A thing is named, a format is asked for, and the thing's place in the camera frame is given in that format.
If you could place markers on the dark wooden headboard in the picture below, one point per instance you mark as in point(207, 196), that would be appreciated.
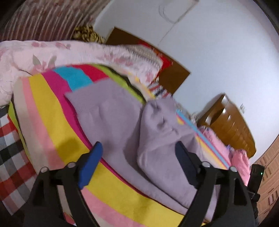
point(172, 74)

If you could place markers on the pink floral quilt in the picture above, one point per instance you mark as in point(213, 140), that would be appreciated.
point(26, 58)

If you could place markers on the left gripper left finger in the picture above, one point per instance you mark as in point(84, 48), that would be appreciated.
point(44, 207)

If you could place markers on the leopard print cloth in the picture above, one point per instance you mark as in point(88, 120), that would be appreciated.
point(86, 33)

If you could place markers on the lavender pants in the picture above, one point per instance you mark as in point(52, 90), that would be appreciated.
point(138, 140)

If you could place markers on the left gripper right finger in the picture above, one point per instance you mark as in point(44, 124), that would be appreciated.
point(234, 207)

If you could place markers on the pink bedding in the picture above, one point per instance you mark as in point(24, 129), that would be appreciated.
point(234, 157)

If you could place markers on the red embroidered pillow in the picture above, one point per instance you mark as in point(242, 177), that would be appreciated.
point(167, 62)

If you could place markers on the plaid checked blanket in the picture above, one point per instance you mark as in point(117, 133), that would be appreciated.
point(17, 173)

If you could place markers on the floral striped curtain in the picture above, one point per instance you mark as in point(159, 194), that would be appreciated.
point(48, 20)

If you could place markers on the glossy brown wooden headboard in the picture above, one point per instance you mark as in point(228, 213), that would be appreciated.
point(225, 119)

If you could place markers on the rainbow striped bed sheet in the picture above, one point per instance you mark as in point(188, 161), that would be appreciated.
point(49, 127)

